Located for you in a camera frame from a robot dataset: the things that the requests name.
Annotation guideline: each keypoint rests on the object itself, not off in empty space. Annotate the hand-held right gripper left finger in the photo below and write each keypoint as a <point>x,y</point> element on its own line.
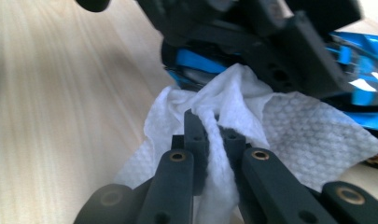
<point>197,146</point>

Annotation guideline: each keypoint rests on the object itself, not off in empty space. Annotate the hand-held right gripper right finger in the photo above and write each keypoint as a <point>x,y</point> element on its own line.
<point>235,144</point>

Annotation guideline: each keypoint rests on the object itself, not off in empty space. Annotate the blue toy car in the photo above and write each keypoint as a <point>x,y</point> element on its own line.
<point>197,60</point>

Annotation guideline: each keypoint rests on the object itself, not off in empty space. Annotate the white wet wipe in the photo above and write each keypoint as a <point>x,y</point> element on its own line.
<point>301,133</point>

